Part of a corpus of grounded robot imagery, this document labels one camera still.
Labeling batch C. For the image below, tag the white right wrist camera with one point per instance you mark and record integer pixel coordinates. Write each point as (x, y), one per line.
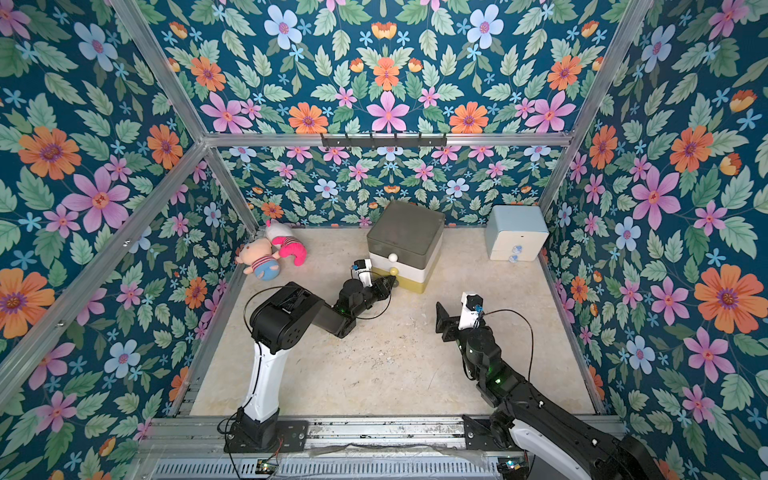
(472, 310)

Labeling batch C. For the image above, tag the three-drawer mini cabinet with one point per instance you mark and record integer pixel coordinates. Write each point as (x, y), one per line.
(410, 226)

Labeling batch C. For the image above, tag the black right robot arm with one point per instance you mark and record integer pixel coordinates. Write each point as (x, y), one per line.
(526, 418)

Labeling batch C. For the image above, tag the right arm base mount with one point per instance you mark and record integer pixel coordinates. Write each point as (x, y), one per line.
(485, 433)

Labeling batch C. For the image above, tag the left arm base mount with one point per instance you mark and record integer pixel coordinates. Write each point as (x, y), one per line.
(246, 435)

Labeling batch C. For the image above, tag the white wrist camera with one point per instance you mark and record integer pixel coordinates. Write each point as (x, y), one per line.
(472, 310)
(361, 270)

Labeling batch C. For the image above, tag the yellow bottom drawer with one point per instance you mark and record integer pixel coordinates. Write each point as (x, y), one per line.
(417, 284)

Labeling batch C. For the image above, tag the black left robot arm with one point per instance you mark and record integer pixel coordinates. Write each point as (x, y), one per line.
(280, 322)

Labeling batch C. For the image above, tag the white drawer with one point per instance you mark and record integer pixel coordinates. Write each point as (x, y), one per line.
(404, 270)

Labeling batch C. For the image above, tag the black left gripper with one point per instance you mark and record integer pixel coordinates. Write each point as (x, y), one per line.
(379, 290)

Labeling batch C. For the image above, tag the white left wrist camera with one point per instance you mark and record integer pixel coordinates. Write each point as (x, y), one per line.
(361, 270)

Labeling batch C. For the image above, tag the grey top drawer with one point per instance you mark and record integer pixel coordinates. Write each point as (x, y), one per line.
(417, 259)

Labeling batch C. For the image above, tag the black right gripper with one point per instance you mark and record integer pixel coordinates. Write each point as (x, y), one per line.
(459, 330)

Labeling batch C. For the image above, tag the pink white plush toy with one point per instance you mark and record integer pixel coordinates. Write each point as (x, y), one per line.
(284, 243)

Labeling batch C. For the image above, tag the black hook rail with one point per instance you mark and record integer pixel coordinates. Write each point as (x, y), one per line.
(373, 141)

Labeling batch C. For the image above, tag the light blue small cabinet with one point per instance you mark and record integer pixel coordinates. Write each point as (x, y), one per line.
(515, 233)

